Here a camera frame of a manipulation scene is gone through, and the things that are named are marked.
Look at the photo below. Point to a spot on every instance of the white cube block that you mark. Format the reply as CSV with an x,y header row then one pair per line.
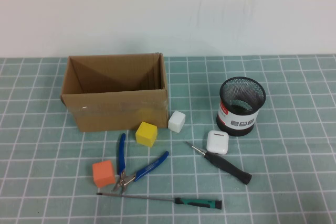
x,y
176,122

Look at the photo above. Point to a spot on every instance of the yellow cube block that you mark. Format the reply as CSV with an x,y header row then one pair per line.
x,y
145,134

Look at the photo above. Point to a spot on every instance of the brown cardboard box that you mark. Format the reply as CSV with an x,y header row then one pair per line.
x,y
118,111

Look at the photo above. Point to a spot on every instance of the white earbuds case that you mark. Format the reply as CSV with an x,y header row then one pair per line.
x,y
217,142

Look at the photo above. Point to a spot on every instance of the black mesh pen holder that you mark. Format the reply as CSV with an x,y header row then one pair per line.
x,y
236,121

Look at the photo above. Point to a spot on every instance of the orange cube block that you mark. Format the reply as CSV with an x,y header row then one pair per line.
x,y
103,174

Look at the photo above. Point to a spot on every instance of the green and black long screwdriver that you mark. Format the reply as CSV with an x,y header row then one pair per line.
x,y
199,203

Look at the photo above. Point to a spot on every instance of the green checked tablecloth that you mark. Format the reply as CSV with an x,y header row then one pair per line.
x,y
288,182

